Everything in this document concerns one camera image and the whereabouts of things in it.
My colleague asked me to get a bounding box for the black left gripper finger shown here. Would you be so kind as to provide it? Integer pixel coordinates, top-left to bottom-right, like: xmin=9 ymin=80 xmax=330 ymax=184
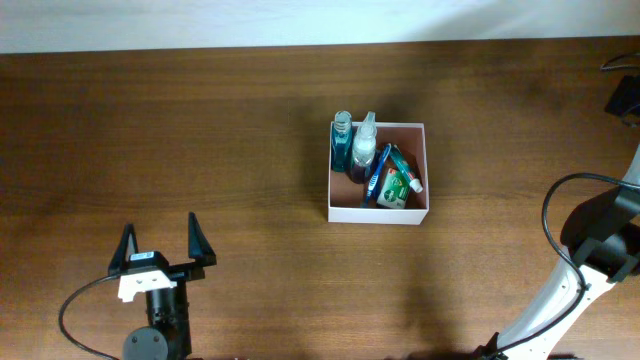
xmin=188 ymin=212 xmax=217 ymax=266
xmin=107 ymin=224 xmax=138 ymax=275

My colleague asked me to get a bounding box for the blue Listerine mouthwash bottle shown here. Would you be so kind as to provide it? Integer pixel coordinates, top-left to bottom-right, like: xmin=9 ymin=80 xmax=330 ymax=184
xmin=331 ymin=111 xmax=352 ymax=172

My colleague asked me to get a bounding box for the blue white toothbrush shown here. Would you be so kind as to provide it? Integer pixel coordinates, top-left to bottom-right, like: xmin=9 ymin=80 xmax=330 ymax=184
xmin=361 ymin=143 xmax=392 ymax=208

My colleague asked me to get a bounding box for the purple foam pump bottle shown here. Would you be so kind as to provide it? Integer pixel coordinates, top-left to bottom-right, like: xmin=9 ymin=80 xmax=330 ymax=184
xmin=350 ymin=111 xmax=377 ymax=184

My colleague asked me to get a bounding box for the green soap box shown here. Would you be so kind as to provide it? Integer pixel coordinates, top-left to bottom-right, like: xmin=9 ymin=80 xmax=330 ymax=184
xmin=376 ymin=168 xmax=410 ymax=209

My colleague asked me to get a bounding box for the white teal toothpaste tube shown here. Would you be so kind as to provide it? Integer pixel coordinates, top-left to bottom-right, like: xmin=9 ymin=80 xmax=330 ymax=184
xmin=389 ymin=144 xmax=424 ymax=193

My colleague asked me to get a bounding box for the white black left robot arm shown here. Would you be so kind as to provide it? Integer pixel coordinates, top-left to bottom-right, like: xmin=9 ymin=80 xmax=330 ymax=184
xmin=108 ymin=213 xmax=216 ymax=359

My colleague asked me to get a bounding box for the pink open box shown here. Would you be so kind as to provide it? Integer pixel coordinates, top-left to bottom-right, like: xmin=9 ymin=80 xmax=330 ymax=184
xmin=327 ymin=122 xmax=430 ymax=225

